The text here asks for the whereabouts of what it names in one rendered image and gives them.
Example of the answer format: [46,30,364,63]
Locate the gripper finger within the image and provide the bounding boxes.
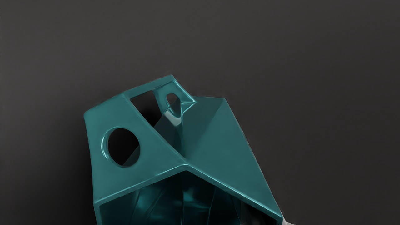
[279,212,297,225]

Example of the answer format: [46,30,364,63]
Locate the teal faceted mug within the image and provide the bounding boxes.
[83,74,284,225]

